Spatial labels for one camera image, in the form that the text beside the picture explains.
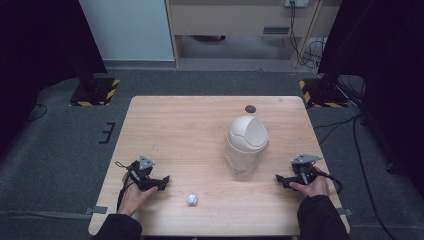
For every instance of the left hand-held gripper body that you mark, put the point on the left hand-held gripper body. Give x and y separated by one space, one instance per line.
142 173

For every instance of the black curtain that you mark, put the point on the black curtain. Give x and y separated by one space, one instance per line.
386 66
40 50

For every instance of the grey tape strip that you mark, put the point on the grey tape strip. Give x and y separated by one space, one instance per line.
344 212
96 210

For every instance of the black stand base striped edge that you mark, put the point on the black stand base striped edge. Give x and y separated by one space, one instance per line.
95 92
322 94

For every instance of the light wooden desk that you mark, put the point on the light wooden desk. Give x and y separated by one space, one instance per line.
226 20

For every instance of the white swing-lid trash bin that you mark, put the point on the white swing-lid trash bin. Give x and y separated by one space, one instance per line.
247 143

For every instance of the white paper ball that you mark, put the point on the white paper ball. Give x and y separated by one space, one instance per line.
192 199

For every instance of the person's right hand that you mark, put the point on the person's right hand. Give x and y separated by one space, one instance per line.
314 187

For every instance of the dark round table cap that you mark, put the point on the dark round table cap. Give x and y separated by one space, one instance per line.
250 108

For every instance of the grey power strip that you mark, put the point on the grey power strip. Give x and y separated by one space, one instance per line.
296 2

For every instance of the person's left hand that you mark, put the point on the person's left hand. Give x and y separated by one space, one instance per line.
134 199

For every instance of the white panel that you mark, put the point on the white panel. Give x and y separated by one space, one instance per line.
128 30

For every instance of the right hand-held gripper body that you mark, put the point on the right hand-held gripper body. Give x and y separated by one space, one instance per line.
304 170

